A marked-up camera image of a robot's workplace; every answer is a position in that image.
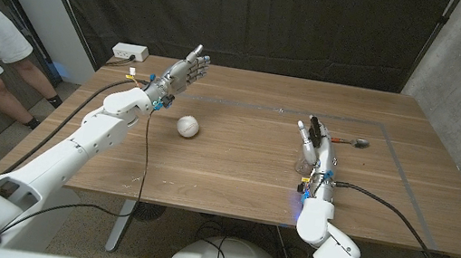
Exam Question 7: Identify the white power strip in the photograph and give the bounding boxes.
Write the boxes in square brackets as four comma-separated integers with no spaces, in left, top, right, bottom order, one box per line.
[110,41,151,63]

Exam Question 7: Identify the black backdrop curtain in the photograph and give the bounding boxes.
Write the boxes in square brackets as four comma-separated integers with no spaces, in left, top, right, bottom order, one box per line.
[16,0,455,118]

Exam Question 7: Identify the white baseball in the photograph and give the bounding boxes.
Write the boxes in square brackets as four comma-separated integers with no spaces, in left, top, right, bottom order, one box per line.
[174,113,202,140]

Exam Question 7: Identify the black round floor fan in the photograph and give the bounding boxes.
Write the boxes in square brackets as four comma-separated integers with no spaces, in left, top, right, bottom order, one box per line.
[132,200,168,225]

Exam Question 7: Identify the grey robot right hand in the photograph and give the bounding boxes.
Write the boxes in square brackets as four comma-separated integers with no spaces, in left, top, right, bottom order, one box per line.
[286,119,346,205]

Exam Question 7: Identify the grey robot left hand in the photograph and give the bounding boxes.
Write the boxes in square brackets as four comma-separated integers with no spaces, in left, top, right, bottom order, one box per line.
[141,37,214,118]

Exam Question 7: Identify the metal spoon red handle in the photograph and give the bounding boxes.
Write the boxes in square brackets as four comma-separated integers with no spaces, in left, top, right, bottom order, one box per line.
[329,133,370,150]

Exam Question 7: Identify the black backdrop stand pole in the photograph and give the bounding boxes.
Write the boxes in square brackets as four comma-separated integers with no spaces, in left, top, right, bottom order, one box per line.
[400,0,461,100]
[11,0,109,72]

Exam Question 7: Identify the clear spray bottle black pump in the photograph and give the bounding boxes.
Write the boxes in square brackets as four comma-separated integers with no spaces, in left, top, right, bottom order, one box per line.
[293,113,326,177]

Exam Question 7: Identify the white table leg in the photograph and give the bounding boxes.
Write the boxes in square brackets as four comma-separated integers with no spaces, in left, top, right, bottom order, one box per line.
[104,196,138,255]

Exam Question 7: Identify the black power strip cable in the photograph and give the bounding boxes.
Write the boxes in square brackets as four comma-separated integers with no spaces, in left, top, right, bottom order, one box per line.
[104,51,137,71]

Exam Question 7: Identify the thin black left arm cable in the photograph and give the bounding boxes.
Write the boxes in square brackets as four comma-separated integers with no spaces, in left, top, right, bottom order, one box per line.
[0,88,159,256]

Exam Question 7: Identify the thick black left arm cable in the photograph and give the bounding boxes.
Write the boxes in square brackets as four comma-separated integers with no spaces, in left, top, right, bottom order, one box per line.
[0,60,149,197]

